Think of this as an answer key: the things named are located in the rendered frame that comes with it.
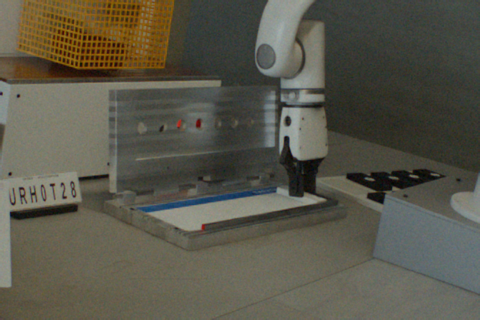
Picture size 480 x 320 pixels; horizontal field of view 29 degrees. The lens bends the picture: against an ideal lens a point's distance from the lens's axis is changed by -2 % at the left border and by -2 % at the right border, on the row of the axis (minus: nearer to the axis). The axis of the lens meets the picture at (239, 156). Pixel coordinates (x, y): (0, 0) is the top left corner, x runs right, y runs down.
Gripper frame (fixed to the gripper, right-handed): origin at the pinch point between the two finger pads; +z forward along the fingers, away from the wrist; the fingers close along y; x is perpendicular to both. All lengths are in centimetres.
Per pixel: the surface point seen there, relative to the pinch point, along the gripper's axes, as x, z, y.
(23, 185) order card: 17, -4, -53
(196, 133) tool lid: 11.4, -10.3, -17.3
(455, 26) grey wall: 66, -39, 191
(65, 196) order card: 16.5, -1.1, -44.6
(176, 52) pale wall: 202, -30, 176
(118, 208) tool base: 9.8, 1.0, -38.5
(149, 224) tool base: 2.5, 3.0, -38.5
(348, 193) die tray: 1.8, 3.6, 19.0
